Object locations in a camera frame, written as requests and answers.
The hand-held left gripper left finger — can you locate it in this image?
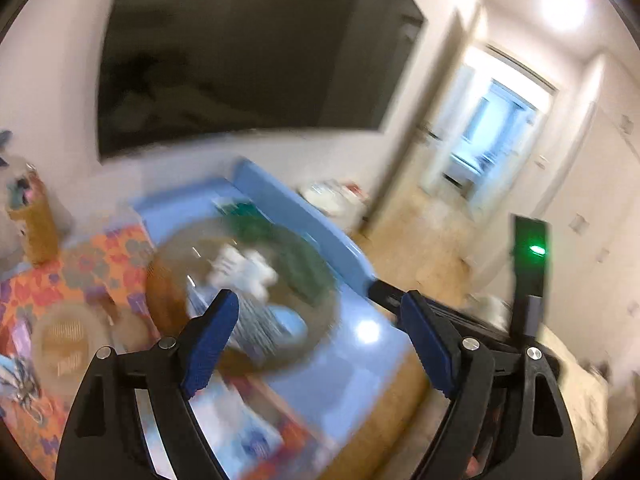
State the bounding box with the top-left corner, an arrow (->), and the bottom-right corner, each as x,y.
55,289 -> 241,480

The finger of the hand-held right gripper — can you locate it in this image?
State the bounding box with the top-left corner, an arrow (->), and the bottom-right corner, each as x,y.
366,279 -> 516,348

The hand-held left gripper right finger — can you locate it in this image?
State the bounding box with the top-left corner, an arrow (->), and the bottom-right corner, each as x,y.
400,290 -> 583,480

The blue white printed packet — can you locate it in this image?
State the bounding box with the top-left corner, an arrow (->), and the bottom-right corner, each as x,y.
197,380 -> 313,480

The white wardrobe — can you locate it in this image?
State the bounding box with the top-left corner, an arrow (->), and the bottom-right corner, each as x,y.
535,55 -> 640,366

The pile of white bags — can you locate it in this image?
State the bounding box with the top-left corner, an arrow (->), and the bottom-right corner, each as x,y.
300,180 -> 371,221

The round woven basket with items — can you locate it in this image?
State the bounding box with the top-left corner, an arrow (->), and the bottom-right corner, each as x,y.
145,217 -> 343,376

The orange floral tablecloth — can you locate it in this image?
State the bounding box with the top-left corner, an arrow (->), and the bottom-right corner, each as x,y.
0,225 -> 166,476

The round beige container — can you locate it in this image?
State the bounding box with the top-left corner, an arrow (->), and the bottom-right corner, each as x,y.
30,305 -> 116,401

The cream blanket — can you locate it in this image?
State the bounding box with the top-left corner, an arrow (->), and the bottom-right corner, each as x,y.
545,330 -> 618,480

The yellow pen holder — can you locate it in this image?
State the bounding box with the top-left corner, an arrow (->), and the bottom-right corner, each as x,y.
7,162 -> 63,266

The white door frame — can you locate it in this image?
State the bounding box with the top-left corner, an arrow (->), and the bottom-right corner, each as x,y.
420,45 -> 558,206

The large black wall screen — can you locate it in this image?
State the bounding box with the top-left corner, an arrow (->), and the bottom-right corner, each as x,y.
95,0 -> 426,163

